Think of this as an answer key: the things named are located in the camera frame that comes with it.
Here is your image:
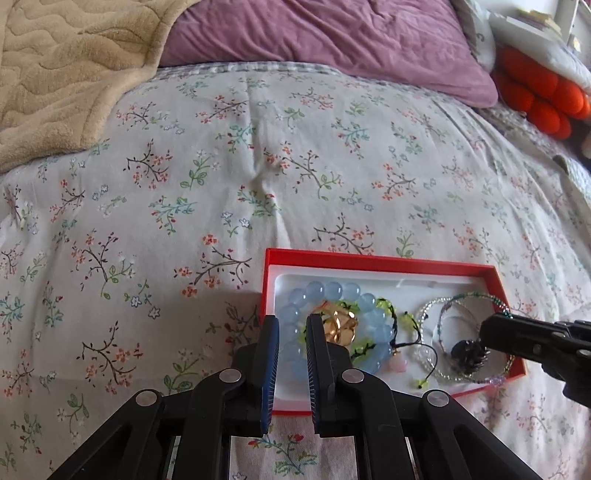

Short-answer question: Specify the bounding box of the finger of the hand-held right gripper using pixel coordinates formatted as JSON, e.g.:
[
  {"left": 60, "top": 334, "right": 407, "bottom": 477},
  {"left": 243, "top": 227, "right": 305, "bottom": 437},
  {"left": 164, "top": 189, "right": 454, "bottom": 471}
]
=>
[{"left": 479, "top": 313, "right": 591, "bottom": 411}]

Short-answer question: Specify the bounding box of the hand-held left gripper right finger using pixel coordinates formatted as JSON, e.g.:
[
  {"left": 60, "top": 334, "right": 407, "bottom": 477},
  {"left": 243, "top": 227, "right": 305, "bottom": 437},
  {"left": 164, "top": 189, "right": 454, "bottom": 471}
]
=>
[{"left": 305, "top": 314, "right": 543, "bottom": 480}]

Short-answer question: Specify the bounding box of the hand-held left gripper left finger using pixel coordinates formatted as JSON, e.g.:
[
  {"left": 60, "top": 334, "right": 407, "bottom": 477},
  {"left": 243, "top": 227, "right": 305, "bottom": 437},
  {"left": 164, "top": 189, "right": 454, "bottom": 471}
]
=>
[{"left": 46, "top": 315, "right": 281, "bottom": 480}]

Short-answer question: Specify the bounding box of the gold flower brooch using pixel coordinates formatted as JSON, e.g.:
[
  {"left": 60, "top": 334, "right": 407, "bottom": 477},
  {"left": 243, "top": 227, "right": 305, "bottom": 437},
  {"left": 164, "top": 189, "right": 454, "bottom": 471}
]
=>
[{"left": 318, "top": 300, "right": 358, "bottom": 347}]

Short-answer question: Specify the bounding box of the black beaded charm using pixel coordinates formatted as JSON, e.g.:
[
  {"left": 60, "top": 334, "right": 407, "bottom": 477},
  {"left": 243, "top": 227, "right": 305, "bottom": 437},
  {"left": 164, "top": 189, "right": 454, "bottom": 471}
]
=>
[{"left": 450, "top": 339, "right": 490, "bottom": 374}]

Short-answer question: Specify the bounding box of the silver bead bracelet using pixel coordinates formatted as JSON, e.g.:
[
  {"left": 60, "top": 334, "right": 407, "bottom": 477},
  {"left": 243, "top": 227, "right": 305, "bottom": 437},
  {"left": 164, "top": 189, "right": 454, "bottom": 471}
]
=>
[{"left": 436, "top": 300, "right": 485, "bottom": 381}]

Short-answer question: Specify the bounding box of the blue bead bracelet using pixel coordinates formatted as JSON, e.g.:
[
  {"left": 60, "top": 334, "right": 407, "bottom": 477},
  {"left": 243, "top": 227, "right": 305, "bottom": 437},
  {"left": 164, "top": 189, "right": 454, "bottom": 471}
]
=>
[{"left": 277, "top": 280, "right": 393, "bottom": 374}]

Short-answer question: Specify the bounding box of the green bead bracelet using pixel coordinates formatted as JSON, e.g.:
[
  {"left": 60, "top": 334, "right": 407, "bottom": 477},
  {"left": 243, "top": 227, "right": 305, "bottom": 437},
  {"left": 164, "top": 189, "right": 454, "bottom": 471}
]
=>
[{"left": 300, "top": 298, "right": 428, "bottom": 388}]

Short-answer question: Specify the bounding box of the red cardboard box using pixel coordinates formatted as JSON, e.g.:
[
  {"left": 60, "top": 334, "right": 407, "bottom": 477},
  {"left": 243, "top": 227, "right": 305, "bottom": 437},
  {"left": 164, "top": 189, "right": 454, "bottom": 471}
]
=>
[{"left": 261, "top": 248, "right": 527, "bottom": 417}]

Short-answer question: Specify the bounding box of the orange knotted cushion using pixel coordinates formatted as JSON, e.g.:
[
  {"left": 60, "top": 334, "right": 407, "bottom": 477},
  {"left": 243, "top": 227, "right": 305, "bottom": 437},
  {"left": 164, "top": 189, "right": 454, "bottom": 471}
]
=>
[{"left": 490, "top": 46, "right": 591, "bottom": 139}]

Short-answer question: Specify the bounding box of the white cloth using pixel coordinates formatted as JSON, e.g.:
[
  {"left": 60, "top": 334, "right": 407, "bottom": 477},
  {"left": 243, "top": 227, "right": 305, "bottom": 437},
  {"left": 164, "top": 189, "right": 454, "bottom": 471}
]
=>
[{"left": 489, "top": 9, "right": 591, "bottom": 93}]

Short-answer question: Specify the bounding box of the grey patterned pillow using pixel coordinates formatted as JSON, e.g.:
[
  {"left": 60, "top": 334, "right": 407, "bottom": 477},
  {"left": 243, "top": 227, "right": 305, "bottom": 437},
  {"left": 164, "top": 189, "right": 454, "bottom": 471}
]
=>
[{"left": 450, "top": 0, "right": 497, "bottom": 72}]

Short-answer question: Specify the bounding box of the purple pillow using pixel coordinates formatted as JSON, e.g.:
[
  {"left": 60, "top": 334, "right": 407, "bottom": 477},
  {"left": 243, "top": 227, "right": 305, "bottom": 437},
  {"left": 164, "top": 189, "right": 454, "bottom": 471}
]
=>
[{"left": 159, "top": 0, "right": 499, "bottom": 107}]

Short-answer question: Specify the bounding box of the beige fleece blanket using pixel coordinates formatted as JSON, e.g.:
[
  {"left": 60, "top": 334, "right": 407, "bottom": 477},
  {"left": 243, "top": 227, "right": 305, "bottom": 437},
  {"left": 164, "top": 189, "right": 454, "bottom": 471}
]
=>
[{"left": 0, "top": 0, "right": 188, "bottom": 174}]

